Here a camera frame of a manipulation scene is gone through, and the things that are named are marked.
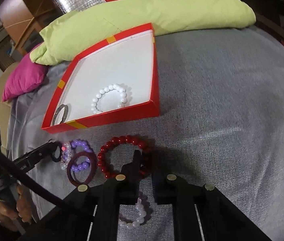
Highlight red bead bracelet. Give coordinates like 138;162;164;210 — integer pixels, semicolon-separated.
97;135;155;180

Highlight purple bead bracelet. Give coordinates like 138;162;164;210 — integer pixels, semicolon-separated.
70;139;94;173

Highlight magenta cushion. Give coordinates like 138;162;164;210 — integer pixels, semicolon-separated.
2;53;48;102

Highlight brown wooden cabinet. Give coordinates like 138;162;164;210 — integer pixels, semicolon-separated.
0;0;57;55

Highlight grey metal bangle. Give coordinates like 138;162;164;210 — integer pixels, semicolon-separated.
52;104;69;126

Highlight dark maroon bangle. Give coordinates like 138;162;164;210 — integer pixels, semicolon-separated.
66;151;97;187

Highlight white bead bracelet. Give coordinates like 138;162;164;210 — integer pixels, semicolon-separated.
90;83;128;114

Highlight person's left hand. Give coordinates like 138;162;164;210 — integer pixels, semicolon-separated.
0;184;33;232

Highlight light green pillow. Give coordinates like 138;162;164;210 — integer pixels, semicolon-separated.
29;0;256;65

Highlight grey bed blanket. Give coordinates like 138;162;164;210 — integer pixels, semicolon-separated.
7;28;284;240

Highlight pale pink bead bracelet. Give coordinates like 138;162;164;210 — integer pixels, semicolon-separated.
117;197;148;230

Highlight red shallow jewelry box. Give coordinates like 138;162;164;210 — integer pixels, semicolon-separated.
41;23;160;133

